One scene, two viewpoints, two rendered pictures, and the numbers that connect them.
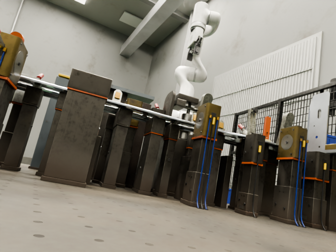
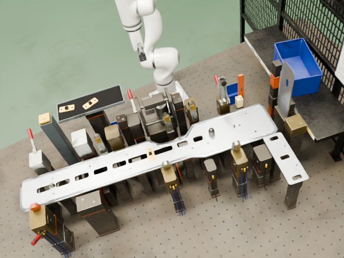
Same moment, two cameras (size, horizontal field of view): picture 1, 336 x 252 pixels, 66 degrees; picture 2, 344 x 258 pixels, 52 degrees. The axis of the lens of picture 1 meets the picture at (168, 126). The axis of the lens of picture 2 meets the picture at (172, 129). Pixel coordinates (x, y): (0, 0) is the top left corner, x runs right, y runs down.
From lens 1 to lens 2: 179 cm
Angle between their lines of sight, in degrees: 64
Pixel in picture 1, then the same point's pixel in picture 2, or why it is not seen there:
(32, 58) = not seen: outside the picture
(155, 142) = (143, 177)
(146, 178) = (147, 189)
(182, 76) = not seen: hidden behind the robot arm
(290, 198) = (238, 189)
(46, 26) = not seen: outside the picture
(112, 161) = (123, 194)
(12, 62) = (51, 230)
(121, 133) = (120, 185)
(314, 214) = (260, 182)
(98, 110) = (104, 213)
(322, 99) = (289, 73)
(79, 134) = (103, 221)
